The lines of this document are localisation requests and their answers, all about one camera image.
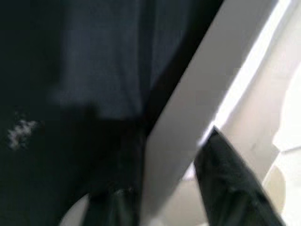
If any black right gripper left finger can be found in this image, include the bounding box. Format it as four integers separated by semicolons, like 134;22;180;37
81;187;142;226

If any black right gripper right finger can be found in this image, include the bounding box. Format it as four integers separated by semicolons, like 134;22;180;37
194;124;286;226

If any white plastic table top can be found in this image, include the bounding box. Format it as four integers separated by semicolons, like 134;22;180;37
141;0;301;226

